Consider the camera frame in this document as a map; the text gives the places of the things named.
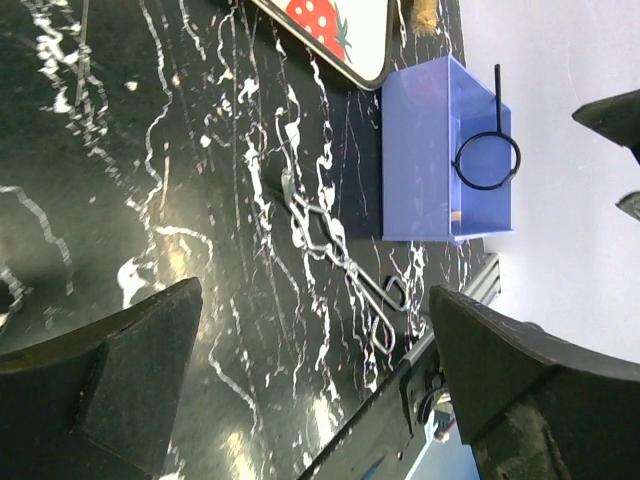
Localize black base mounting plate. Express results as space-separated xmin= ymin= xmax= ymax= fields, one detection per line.
xmin=300 ymin=332 xmax=448 ymax=479

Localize blue plastic box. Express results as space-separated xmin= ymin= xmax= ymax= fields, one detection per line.
xmin=381 ymin=55 xmax=514 ymax=243

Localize metal crucible tongs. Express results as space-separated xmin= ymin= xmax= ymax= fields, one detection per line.
xmin=281 ymin=169 xmax=410 ymax=355

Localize strawberry pattern tray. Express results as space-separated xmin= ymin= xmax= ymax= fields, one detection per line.
xmin=254 ymin=0 xmax=398 ymax=91

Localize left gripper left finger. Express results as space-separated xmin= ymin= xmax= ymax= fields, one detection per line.
xmin=1 ymin=277 xmax=203 ymax=479

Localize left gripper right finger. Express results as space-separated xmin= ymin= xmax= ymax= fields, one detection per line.
xmin=429 ymin=286 xmax=639 ymax=479

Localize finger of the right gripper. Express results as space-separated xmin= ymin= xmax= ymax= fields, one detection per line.
xmin=572 ymin=90 xmax=640 ymax=161
xmin=615 ymin=190 xmax=640 ymax=221

